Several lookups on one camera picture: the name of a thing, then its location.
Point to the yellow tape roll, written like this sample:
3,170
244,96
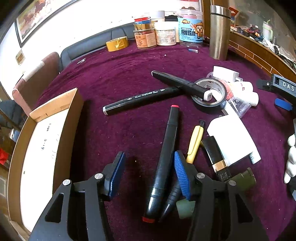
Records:
117,44

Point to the steel thermos bottle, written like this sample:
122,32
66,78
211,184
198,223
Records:
219,32

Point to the black marker grey cap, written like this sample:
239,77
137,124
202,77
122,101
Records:
140,100

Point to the maroon chair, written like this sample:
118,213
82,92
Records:
34,81

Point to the white charger plug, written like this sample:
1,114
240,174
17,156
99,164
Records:
225,74

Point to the purple table cloth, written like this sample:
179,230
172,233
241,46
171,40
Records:
103,77

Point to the framed horse painting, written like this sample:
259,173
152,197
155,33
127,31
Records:
35,15

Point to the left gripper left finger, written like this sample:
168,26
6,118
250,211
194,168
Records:
77,211

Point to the cardboard tray box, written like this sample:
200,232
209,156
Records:
41,158

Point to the black electrical tape roll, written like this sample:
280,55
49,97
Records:
219,93

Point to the white plastic jar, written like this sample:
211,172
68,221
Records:
165,33

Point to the white glue bottle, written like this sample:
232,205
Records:
242,90

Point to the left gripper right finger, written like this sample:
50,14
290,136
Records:
221,210

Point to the black marker white tip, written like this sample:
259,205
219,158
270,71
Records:
184,85

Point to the white gloved right hand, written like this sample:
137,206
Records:
290,171

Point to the white power adapter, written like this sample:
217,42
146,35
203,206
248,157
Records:
233,139

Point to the dark blue sofa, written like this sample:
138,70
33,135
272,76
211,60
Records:
94,43

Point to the blue label snack jar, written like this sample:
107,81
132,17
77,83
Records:
190,26

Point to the orange label jar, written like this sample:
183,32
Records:
144,33

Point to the black marker red cap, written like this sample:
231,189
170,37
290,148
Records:
156,195

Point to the olive green tube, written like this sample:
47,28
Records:
244,181

